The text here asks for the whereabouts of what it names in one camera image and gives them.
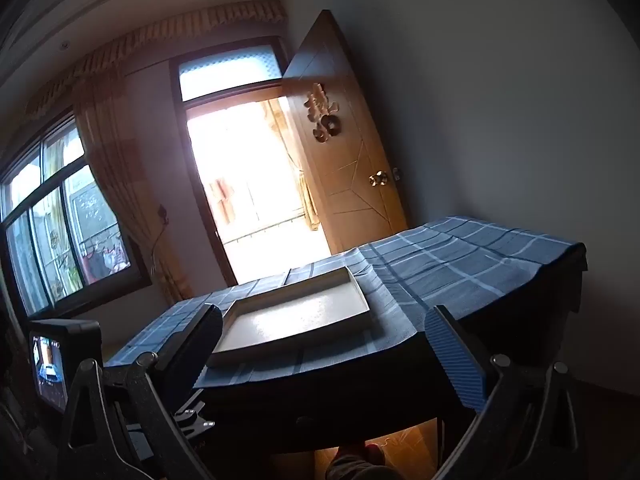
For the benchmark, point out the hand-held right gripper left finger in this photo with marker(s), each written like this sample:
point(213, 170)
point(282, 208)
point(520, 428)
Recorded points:
point(200, 340)

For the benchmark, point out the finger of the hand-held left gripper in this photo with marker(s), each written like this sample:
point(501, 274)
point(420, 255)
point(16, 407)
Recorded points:
point(192, 417)

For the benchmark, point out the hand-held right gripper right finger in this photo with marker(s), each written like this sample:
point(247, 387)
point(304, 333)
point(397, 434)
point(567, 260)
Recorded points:
point(455, 355)

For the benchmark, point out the white shallow tray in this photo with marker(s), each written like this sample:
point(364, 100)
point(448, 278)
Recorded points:
point(295, 320)

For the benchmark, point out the blue plaid tablecloth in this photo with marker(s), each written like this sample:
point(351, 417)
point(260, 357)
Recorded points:
point(450, 270)

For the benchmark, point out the laundry on clothesline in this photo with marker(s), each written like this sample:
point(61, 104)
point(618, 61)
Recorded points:
point(102, 260)

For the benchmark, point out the dark wooden table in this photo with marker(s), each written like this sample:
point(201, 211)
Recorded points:
point(575, 300)

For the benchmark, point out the curtain tieback hook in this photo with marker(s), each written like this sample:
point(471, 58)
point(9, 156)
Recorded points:
point(161, 211)

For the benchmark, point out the dark framed window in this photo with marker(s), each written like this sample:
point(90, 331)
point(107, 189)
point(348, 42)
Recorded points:
point(50, 220)

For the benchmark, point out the person's leg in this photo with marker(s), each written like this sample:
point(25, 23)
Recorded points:
point(350, 462)

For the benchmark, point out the yellow hanging towel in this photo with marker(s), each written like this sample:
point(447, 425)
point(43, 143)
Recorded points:
point(310, 205)

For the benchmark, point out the tan patterned curtain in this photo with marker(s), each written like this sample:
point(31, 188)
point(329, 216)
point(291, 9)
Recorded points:
point(125, 170)

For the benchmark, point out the metal door latch plate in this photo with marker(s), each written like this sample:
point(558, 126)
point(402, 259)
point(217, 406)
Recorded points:
point(395, 173)

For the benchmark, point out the brass door knob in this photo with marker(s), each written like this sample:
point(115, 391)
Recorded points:
point(378, 178)

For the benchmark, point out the wooden door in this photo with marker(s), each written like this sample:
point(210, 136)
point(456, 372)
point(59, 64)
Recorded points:
point(350, 185)

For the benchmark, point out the golden door ornament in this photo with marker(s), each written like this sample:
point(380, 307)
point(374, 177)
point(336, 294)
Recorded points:
point(324, 110)

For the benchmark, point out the pleated curtain valance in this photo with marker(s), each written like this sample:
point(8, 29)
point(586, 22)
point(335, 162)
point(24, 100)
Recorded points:
point(150, 35)

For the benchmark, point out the recessed ceiling light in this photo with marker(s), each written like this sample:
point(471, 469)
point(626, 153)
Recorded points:
point(63, 45)

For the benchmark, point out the brown doorway frame with transom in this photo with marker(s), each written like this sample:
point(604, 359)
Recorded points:
point(227, 72)

